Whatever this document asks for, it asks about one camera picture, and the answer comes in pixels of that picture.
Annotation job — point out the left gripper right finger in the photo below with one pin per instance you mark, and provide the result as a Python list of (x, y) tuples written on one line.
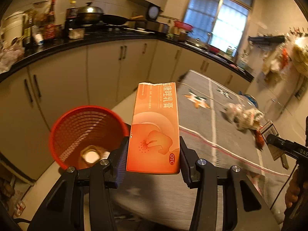
[(243, 208)]

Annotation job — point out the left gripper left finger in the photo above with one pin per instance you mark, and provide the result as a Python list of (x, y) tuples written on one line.
[(63, 207)]

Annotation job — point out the long white barcode box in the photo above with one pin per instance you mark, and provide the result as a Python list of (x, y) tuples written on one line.
[(270, 135)]

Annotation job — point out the brown snack wrapper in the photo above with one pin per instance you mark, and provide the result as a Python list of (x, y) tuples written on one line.
[(259, 140)]

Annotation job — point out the gold tape roll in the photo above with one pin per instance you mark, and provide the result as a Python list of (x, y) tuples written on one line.
[(90, 155)]

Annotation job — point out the white printed plastic bag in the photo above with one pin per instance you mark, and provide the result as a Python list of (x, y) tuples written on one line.
[(242, 117)]

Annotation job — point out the orange medicine box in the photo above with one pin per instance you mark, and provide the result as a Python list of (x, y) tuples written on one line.
[(154, 144)]

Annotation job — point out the red mesh trash basket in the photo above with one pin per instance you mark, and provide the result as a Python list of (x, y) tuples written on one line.
[(82, 127)]

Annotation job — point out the lower kitchen cabinets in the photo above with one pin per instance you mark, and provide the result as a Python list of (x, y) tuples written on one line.
[(37, 90)]

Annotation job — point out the person right hand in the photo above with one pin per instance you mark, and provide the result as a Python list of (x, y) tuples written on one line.
[(293, 191)]

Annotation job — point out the grey patterned tablecloth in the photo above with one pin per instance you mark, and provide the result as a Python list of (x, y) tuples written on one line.
[(166, 199)]

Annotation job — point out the crumpled plastic bags on counter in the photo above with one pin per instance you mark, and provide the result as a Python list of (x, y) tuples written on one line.
[(10, 56)]

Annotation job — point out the red colander bowl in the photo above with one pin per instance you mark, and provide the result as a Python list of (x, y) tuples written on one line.
[(182, 25)]

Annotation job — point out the red label sauce bottle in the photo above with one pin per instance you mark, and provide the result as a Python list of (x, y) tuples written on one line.
[(49, 27)]

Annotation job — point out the white electric kettle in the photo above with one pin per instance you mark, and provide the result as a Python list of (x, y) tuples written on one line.
[(13, 26)]

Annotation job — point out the dark soy sauce bottle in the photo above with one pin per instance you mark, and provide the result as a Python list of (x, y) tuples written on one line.
[(71, 14)]

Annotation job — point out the black frying pan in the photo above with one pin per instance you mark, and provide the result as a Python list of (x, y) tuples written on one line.
[(118, 20)]

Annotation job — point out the steel wok with lid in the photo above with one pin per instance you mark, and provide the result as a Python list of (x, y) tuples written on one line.
[(89, 14)]

